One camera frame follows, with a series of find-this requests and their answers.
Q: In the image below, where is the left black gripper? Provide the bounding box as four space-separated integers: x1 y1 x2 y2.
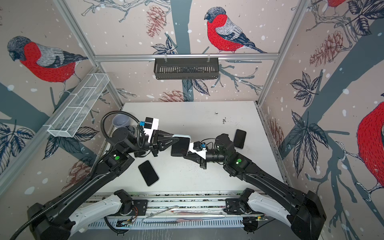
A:
125 127 178 158

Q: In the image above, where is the black phone from case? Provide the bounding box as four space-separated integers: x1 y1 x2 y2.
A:
170 136 191 158

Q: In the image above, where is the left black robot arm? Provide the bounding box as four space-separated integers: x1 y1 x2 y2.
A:
11 111 179 240

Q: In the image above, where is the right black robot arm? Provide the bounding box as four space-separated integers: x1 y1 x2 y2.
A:
184 134 327 240

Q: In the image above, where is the lavender bowl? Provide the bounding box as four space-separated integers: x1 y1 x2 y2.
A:
112 114 131 128

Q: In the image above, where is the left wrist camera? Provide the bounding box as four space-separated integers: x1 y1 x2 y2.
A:
140 117 159 143

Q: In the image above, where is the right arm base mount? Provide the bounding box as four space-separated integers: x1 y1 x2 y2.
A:
223 198 264 216

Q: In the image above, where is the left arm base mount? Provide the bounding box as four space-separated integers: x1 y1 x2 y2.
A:
109 200 148 217

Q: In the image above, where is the black wire wall basket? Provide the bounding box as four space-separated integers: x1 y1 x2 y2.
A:
154 58 220 80

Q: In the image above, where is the aluminium front rail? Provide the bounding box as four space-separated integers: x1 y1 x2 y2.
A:
70 195 274 235

